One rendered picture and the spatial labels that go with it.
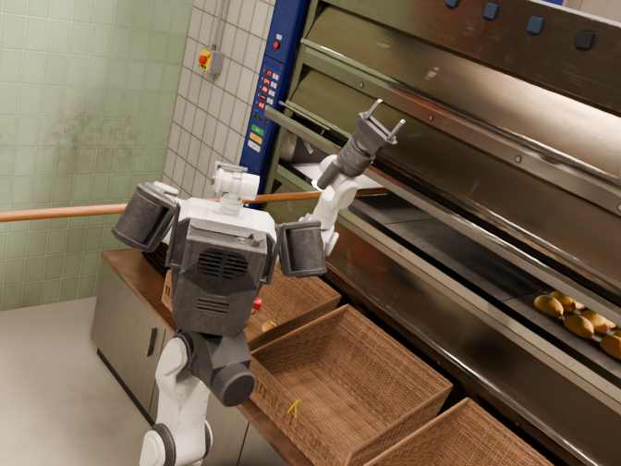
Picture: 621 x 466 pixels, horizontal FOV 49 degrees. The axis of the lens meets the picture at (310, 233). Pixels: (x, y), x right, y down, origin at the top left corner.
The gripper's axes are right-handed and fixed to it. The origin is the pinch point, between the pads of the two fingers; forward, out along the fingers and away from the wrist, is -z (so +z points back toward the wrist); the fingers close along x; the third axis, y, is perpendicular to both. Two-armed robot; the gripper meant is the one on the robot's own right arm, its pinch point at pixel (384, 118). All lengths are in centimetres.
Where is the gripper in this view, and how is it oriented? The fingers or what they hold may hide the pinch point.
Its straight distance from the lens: 187.0
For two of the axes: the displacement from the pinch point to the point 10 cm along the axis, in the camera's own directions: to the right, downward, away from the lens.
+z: -5.1, 6.4, 5.8
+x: -7.3, -6.8, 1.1
